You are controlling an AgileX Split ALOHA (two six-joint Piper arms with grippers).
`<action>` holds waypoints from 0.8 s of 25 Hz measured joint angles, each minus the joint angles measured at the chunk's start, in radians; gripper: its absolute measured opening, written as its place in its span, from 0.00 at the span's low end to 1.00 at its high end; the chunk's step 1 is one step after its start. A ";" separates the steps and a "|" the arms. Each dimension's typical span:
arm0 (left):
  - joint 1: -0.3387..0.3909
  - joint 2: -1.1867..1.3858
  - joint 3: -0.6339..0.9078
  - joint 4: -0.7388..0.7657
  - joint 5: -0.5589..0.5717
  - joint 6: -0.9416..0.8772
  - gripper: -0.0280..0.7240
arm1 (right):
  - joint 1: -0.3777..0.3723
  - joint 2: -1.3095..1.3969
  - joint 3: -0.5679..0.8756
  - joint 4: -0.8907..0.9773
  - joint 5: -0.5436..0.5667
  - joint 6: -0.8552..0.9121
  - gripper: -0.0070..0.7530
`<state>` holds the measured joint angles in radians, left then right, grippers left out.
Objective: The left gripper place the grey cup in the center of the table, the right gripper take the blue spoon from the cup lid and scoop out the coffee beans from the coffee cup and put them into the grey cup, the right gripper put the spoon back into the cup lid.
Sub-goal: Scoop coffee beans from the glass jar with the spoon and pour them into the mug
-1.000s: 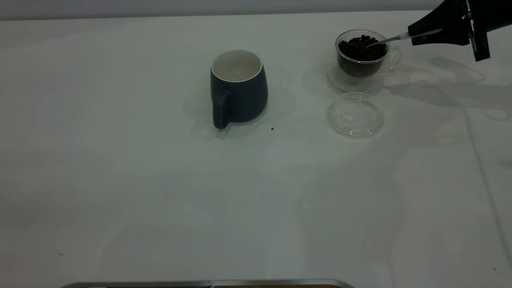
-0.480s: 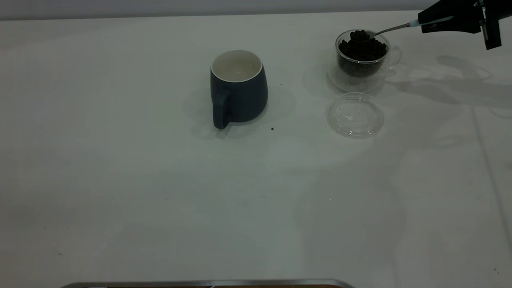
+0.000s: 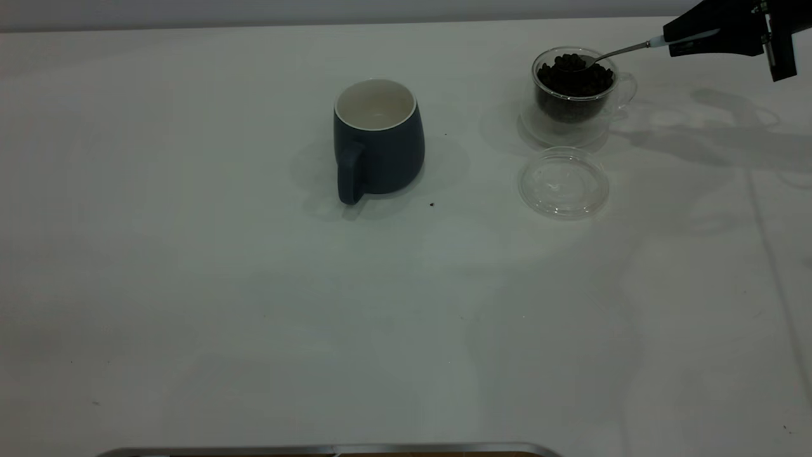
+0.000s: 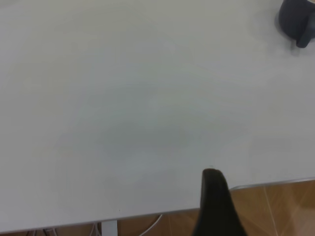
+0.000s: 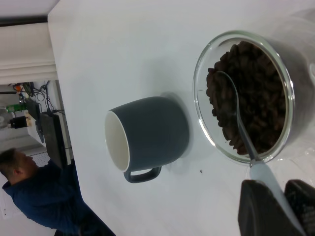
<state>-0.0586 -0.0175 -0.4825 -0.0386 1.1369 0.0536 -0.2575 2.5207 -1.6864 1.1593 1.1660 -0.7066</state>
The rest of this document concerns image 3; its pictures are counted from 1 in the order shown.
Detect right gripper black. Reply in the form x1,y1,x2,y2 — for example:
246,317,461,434
663,0,812,83

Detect metal spoon light blue handle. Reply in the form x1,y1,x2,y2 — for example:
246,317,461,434
571,29,721,72

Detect dark grey ceramic mug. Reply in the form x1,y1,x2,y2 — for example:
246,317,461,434
334,79,426,206

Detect dark coffee beans pile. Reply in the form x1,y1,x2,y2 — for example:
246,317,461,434
537,54,615,121

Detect clear glass lid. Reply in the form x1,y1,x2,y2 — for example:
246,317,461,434
518,147,610,220

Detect clear glass saucer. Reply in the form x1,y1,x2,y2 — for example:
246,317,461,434
518,102,613,150

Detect clear glass handled cup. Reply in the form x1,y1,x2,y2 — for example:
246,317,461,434
532,46,638,126

